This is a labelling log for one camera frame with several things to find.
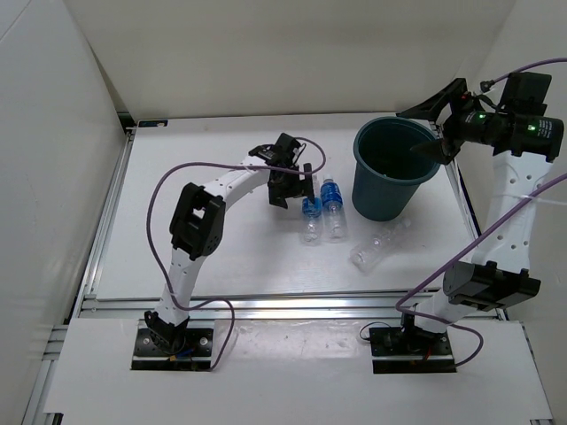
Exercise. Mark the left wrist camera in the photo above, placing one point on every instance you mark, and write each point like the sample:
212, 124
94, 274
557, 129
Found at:
282, 154

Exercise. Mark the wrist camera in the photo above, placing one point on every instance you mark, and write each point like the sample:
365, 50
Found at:
282, 154
524, 93

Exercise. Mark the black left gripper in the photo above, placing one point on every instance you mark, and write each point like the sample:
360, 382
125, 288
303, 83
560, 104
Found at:
277, 196

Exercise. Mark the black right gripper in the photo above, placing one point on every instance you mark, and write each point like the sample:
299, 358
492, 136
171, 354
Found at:
460, 100

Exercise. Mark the clear unlabelled plastic bottle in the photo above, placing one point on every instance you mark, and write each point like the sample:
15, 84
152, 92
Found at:
376, 247

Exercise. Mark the clear bottle blue label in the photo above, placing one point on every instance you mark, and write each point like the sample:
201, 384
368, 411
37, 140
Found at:
311, 231
333, 210

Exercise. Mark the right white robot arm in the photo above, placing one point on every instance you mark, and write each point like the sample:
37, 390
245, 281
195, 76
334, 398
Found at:
525, 142

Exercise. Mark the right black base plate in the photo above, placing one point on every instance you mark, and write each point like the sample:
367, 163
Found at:
406, 349

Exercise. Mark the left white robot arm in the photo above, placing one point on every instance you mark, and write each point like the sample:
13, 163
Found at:
197, 225

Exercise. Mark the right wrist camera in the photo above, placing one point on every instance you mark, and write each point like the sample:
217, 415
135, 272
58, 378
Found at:
524, 93

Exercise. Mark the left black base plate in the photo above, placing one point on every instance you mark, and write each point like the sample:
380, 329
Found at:
193, 353

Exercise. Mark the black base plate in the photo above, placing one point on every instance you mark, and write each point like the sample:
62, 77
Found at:
193, 353
406, 349

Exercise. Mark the dark teal plastic bin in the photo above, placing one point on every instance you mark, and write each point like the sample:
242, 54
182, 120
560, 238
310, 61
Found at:
387, 172

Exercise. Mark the aluminium table frame rail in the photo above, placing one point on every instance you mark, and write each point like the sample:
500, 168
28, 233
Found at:
292, 312

